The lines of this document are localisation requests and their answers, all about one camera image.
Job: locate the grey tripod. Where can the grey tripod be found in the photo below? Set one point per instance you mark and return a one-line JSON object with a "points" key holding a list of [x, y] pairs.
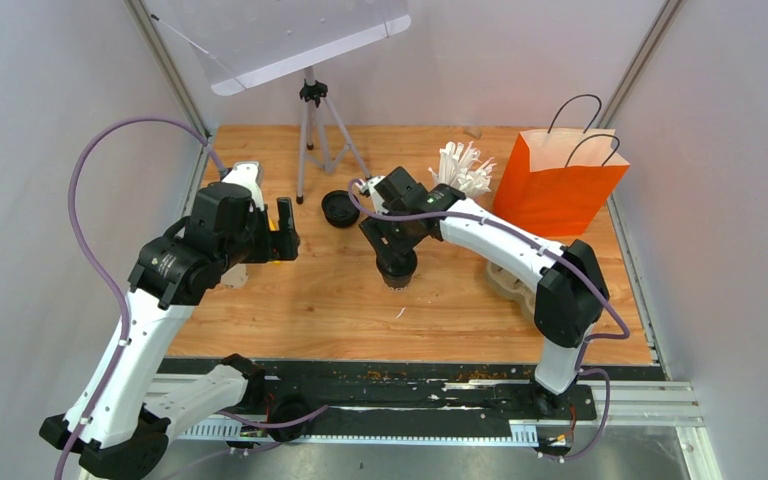
{"points": [[314, 146]]}

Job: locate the bundle of wrapped straws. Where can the bundle of wrapped straws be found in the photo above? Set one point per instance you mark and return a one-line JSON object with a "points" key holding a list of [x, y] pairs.
{"points": [[461, 166]]}

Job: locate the black cup lid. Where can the black cup lid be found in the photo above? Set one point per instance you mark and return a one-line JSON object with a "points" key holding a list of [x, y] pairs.
{"points": [[397, 266]]}

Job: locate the white reflector board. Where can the white reflector board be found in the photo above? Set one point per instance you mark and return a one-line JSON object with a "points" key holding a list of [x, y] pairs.
{"points": [[244, 44]]}

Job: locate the cardboard cup carrier tray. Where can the cardboard cup carrier tray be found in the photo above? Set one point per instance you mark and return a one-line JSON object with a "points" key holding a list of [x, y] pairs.
{"points": [[508, 286]]}

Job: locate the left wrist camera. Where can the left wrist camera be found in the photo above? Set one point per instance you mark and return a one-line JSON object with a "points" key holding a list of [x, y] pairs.
{"points": [[248, 174]]}

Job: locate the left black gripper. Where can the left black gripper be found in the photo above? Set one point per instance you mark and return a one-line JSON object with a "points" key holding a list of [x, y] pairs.
{"points": [[278, 245]]}

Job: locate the black paper coffee cup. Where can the black paper coffee cup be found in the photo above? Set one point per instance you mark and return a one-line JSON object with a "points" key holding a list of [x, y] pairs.
{"points": [[397, 281]]}

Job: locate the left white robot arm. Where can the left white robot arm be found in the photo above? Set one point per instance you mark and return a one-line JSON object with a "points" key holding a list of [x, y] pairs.
{"points": [[115, 431]]}

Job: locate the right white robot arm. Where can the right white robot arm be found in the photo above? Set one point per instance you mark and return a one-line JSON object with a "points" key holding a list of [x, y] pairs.
{"points": [[569, 290]]}

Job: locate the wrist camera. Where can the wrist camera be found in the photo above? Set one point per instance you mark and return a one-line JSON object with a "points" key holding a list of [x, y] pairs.
{"points": [[248, 174], [368, 190]]}

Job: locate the stack of paper cups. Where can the stack of paper cups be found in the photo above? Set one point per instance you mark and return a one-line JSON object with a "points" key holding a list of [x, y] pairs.
{"points": [[236, 277]]}

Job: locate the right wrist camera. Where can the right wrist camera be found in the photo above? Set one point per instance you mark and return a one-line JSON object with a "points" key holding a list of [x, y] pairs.
{"points": [[368, 190]]}

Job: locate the orange paper bag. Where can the orange paper bag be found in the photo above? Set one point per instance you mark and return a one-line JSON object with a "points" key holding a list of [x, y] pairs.
{"points": [[557, 179]]}

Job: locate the stack of black lids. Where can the stack of black lids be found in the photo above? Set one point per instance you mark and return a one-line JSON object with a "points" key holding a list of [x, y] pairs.
{"points": [[338, 209]]}

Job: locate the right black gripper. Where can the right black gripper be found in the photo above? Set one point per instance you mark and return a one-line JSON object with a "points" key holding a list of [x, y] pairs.
{"points": [[376, 229]]}

